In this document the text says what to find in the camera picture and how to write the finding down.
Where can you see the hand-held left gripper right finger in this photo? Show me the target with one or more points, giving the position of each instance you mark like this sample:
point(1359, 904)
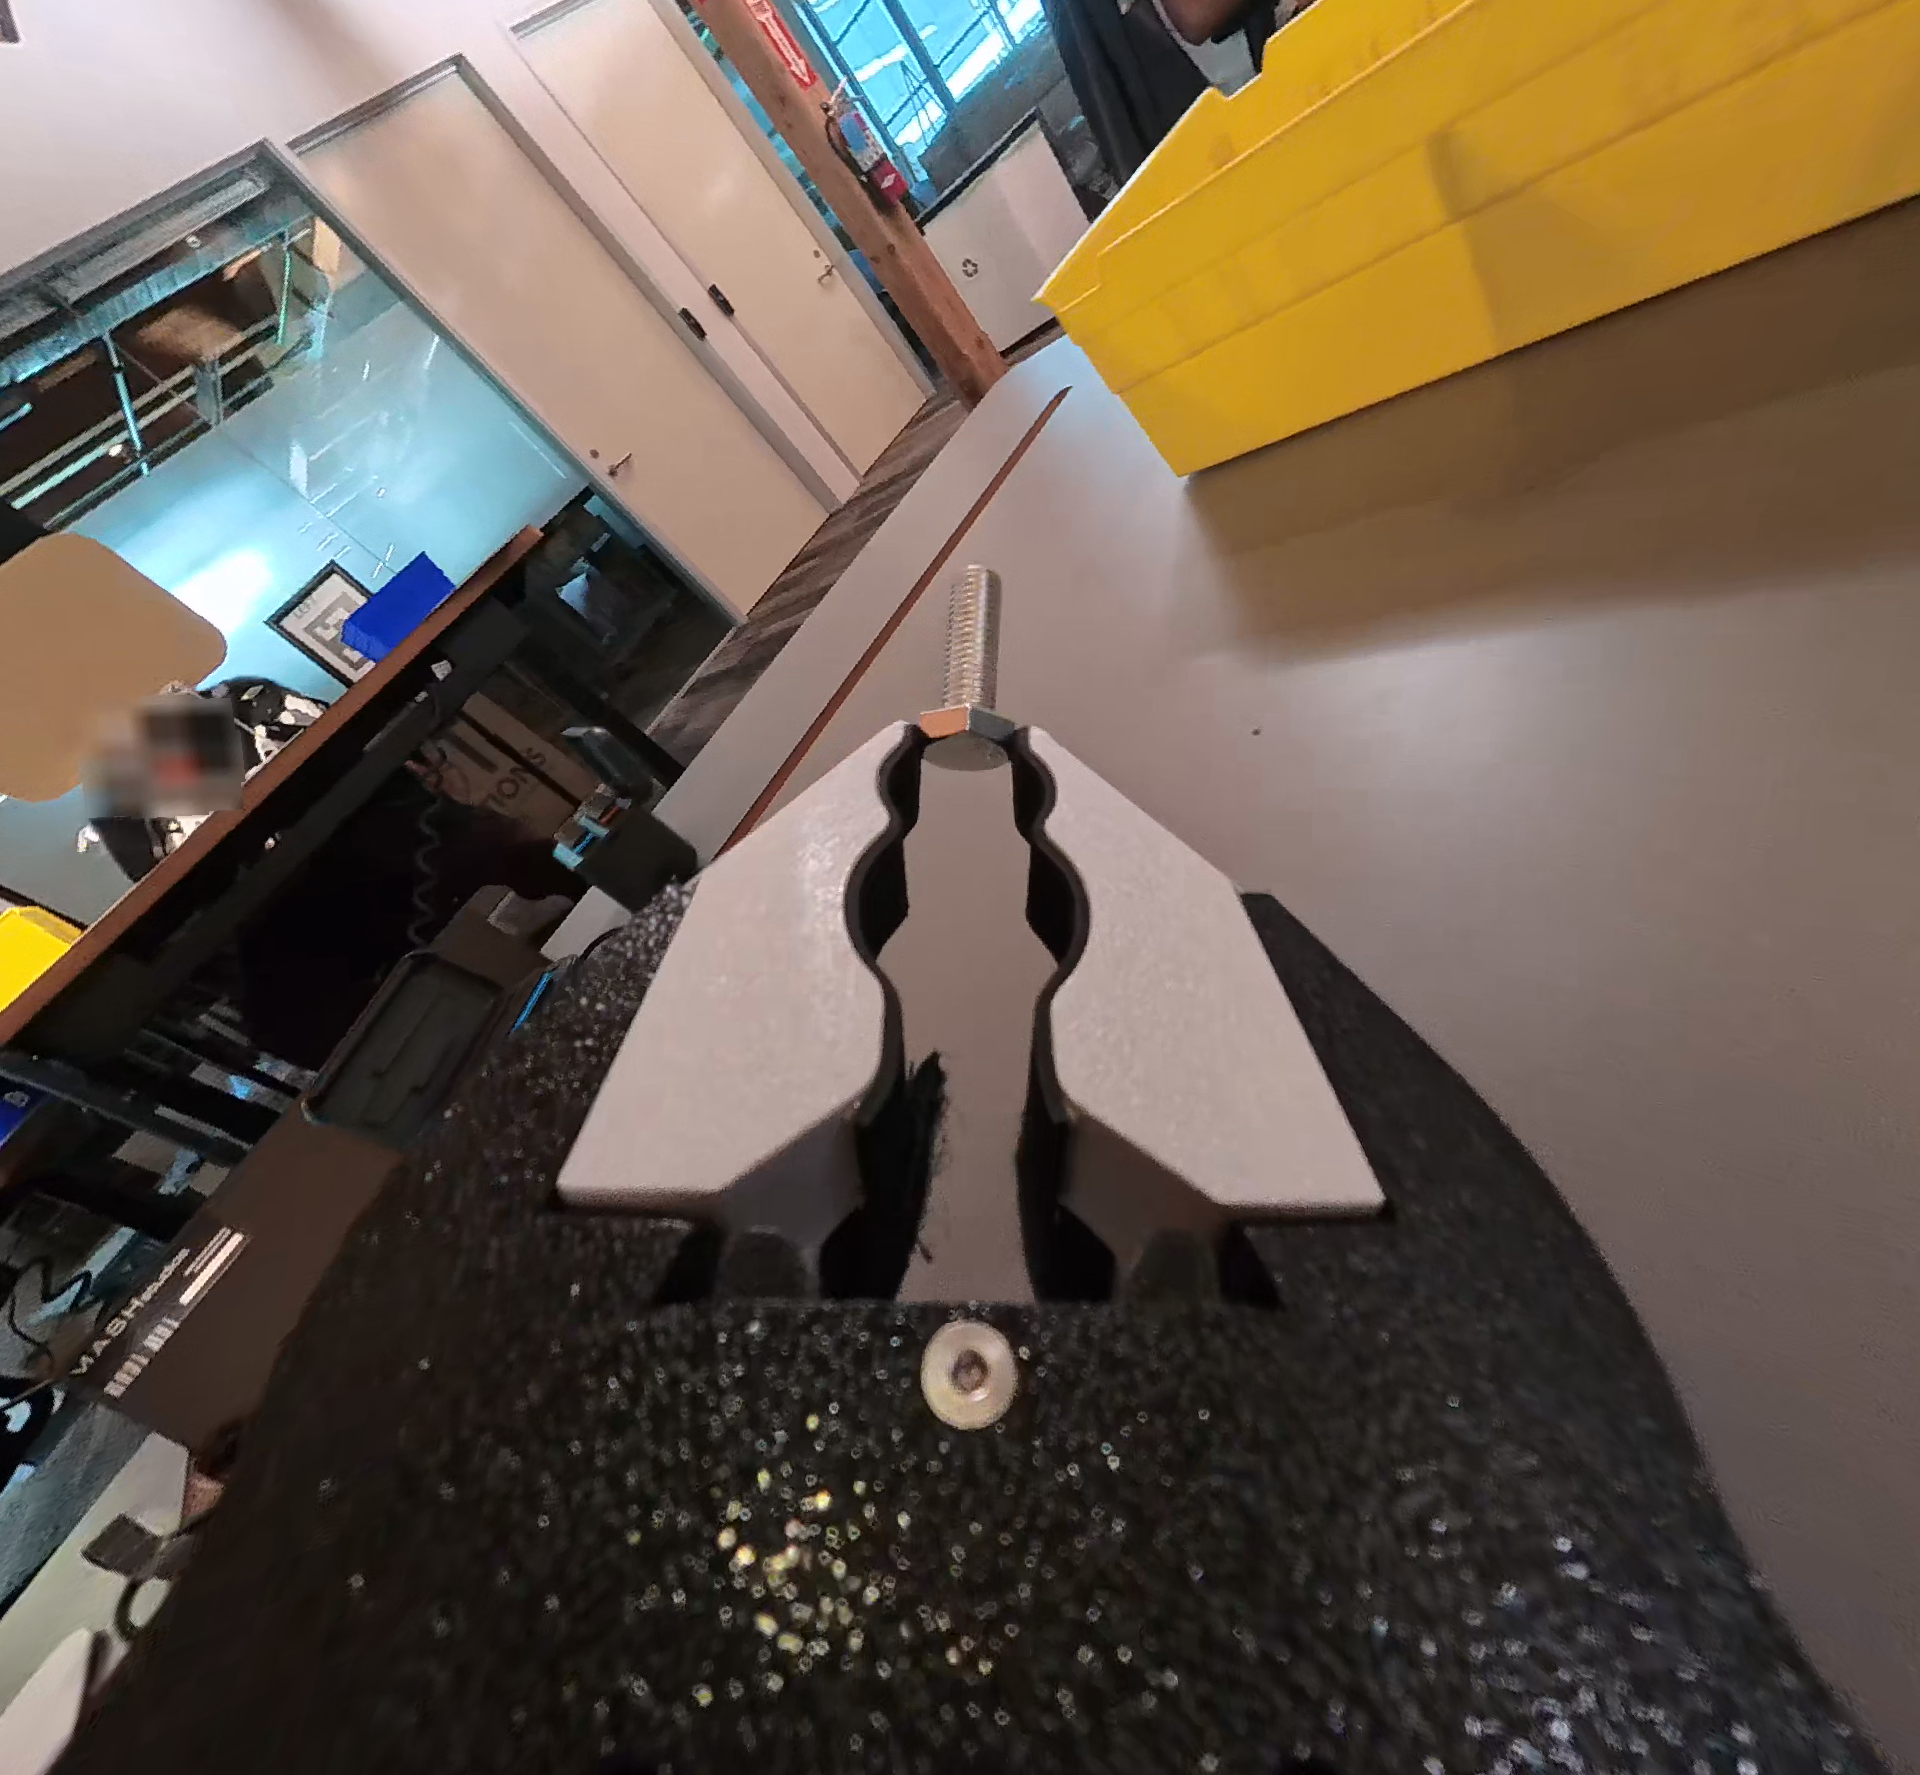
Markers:
point(1200, 1025)

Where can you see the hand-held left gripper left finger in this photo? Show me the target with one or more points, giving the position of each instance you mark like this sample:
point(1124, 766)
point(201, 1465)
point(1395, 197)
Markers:
point(734, 1025)

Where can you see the silver hex bolt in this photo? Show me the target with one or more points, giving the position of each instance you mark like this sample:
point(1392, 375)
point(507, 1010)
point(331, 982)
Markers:
point(967, 634)

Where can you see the grey electrical box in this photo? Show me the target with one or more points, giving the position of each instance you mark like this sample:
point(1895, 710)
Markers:
point(639, 853)

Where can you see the black hard case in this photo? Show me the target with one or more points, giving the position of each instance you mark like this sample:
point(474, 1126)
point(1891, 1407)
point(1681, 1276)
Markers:
point(406, 1047)

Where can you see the printed cardboard box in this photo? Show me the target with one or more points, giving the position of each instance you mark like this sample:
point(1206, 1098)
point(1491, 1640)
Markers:
point(510, 762)

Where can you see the wooden top desk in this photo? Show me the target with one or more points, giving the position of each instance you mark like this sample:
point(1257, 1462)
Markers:
point(301, 791)

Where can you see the blue plastic bin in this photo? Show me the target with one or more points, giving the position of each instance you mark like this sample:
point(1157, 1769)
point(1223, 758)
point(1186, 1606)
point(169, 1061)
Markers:
point(398, 606)

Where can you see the black printed carton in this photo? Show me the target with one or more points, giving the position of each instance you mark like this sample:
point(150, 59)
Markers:
point(257, 1280)

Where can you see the framed black white tag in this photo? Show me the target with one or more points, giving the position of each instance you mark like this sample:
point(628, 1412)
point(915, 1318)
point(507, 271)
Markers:
point(307, 627)

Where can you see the yellow plastic bin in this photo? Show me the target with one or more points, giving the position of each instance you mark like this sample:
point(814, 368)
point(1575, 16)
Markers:
point(1500, 201)
point(34, 948)

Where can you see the glass partition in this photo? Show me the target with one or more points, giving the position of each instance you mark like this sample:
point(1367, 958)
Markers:
point(270, 485)

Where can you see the white door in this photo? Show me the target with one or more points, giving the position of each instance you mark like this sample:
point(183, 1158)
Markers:
point(705, 155)
point(526, 305)

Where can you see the white waste cabinet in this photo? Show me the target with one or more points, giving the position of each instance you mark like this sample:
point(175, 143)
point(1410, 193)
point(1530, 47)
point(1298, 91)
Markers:
point(990, 245)

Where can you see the red fire extinguisher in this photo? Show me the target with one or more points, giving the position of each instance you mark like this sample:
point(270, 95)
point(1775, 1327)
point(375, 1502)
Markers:
point(864, 148)

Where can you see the black office chair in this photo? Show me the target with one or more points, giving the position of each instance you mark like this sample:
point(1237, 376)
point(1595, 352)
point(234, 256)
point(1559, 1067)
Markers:
point(1110, 65)

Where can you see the wooden post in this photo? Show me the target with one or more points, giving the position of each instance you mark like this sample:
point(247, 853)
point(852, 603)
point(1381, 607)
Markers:
point(885, 229)

